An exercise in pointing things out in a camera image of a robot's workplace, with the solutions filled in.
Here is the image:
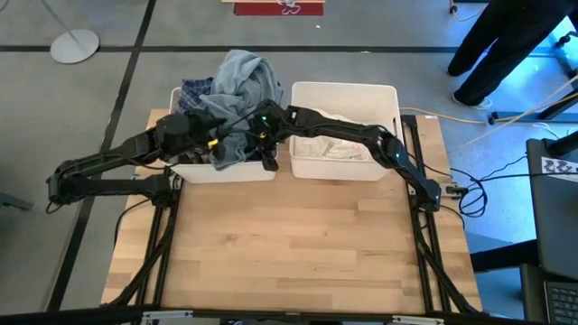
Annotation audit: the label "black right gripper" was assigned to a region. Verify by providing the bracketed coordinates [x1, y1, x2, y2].
[246, 98, 293, 172]

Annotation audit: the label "blue plaid shirt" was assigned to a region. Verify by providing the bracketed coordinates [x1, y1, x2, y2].
[175, 76, 216, 116]

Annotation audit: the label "white garment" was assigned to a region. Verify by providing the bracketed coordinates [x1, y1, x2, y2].
[293, 107, 372, 163]

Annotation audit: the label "white storage bin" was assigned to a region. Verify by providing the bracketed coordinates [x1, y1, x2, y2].
[167, 86, 277, 184]
[288, 80, 406, 181]

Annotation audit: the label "red floor mat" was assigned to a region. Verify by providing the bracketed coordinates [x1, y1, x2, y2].
[233, 2, 325, 17]

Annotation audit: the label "grey chair leg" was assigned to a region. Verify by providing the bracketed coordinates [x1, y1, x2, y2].
[0, 191, 34, 211]

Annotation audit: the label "person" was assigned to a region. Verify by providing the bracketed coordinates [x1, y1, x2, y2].
[445, 0, 578, 111]

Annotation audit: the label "black stand base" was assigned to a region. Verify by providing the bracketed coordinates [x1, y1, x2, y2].
[489, 88, 578, 124]

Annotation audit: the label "printed marker sheet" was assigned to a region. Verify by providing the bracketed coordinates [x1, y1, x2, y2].
[540, 156, 578, 183]

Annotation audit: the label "black desk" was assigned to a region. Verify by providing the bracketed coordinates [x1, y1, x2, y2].
[526, 137, 578, 281]

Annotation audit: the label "black laptop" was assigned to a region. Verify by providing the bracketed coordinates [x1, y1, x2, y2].
[518, 263, 578, 325]

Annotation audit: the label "black cable bundle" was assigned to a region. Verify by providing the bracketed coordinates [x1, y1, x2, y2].
[451, 154, 578, 219]

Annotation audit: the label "black frame crossbeam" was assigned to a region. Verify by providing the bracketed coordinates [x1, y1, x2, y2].
[0, 304, 498, 325]

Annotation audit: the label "yellow extension cable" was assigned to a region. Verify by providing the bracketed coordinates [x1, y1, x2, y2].
[396, 89, 578, 123]

